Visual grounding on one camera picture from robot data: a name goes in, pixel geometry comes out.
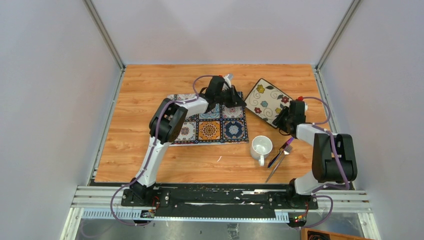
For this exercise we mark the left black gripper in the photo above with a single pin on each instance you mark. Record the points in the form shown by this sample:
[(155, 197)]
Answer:
[(236, 99)]

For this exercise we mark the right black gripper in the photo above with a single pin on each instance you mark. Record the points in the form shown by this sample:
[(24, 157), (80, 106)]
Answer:
[(278, 120)]

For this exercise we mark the square floral plate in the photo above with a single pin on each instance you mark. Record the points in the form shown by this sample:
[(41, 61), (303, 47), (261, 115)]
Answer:
[(266, 101)]

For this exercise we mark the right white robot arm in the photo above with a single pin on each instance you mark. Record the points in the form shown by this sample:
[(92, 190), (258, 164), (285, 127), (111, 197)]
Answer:
[(333, 163)]

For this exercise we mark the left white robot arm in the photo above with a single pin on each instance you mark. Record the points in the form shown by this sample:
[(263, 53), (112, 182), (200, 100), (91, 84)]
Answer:
[(167, 122)]

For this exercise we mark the silver fork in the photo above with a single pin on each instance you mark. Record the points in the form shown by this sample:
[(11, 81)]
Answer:
[(286, 152)]

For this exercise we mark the white mug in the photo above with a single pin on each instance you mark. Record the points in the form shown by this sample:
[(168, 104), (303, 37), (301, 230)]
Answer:
[(260, 148)]

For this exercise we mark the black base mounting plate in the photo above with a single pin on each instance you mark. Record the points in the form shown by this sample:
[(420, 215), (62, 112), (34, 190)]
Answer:
[(207, 200)]

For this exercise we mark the orange wooden box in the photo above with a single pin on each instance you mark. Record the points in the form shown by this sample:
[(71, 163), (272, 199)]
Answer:
[(313, 234)]

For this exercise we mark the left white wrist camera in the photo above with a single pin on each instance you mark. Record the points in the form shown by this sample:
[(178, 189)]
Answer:
[(228, 78)]

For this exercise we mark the aluminium frame rail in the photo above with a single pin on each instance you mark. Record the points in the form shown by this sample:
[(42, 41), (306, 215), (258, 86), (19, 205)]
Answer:
[(104, 202)]

